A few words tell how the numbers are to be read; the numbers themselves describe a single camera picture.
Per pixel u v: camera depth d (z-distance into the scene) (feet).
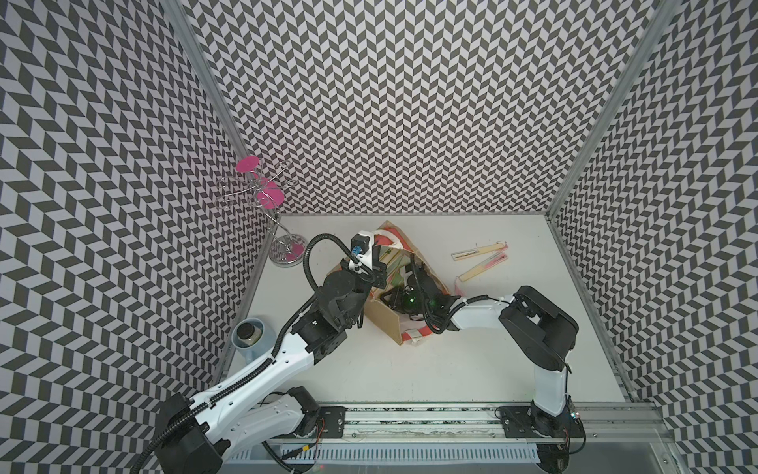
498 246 3.53
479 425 2.42
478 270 3.27
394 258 2.92
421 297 2.32
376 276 1.95
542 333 1.62
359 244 1.82
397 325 2.36
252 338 2.46
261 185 2.79
